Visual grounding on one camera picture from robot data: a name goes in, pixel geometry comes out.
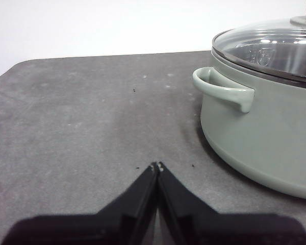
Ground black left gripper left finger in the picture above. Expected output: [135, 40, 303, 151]
[1, 162, 159, 245]

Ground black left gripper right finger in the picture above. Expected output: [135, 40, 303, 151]
[157, 161, 306, 245]

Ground glass lid with green knob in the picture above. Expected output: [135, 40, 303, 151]
[211, 0, 306, 90]

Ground pale green electric steamer pot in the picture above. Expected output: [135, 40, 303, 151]
[192, 40, 306, 201]

